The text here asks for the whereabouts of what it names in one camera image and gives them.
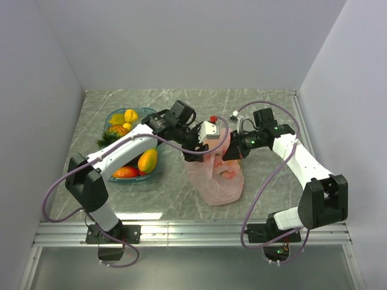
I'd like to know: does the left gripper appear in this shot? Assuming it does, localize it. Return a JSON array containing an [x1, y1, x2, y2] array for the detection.
[[174, 123, 210, 162]]

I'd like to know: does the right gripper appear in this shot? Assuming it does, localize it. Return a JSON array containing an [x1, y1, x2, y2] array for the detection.
[[223, 129, 267, 161]]

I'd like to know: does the pink plastic bag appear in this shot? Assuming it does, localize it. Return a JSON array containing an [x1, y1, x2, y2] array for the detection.
[[184, 137, 245, 206]]

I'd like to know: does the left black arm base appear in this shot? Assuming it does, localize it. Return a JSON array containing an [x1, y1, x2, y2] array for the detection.
[[85, 224, 141, 262]]

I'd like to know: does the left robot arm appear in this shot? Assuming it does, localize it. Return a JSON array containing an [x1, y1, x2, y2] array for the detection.
[[65, 100, 205, 243]]

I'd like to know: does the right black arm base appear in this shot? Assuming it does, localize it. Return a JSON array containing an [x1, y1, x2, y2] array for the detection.
[[241, 224, 302, 265]]

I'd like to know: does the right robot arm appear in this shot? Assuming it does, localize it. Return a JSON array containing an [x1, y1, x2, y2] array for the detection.
[[223, 108, 348, 241]]

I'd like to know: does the orange mango at tray bottom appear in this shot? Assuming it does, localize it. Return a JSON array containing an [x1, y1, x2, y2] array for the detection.
[[137, 148, 158, 174]]

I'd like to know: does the red orange long fruit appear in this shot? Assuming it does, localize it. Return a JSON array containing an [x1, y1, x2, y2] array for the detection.
[[112, 166, 139, 179]]

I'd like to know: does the small yellow knobbly fruit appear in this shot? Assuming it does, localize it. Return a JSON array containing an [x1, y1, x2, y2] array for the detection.
[[124, 109, 139, 124]]

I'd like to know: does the orange pineapple body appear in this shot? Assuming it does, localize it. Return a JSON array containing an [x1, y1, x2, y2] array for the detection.
[[106, 125, 129, 138]]

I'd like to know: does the yellow star fruit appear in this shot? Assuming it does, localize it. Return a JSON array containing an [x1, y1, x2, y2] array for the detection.
[[109, 114, 126, 126]]

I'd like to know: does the green pineapple crown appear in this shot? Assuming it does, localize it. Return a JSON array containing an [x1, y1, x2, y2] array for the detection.
[[96, 132, 120, 149]]

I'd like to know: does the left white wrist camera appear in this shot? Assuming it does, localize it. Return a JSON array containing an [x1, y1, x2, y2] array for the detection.
[[198, 115, 221, 143]]

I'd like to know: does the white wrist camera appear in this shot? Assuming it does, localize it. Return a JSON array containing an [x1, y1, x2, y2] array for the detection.
[[230, 110, 246, 133], [198, 115, 221, 143]]

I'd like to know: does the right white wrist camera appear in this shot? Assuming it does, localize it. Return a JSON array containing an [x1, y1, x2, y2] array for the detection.
[[230, 110, 246, 133]]

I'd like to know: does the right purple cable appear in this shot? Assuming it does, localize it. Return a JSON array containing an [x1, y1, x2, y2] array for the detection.
[[240, 101, 310, 264]]

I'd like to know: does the purple cable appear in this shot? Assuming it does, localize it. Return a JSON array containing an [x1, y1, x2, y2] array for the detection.
[[41, 116, 230, 269], [240, 101, 310, 264]]

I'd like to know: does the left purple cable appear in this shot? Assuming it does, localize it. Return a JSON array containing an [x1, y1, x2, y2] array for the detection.
[[41, 116, 230, 269]]

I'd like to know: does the aluminium mounting rail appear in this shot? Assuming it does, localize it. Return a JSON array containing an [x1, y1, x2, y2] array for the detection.
[[33, 220, 352, 247]]

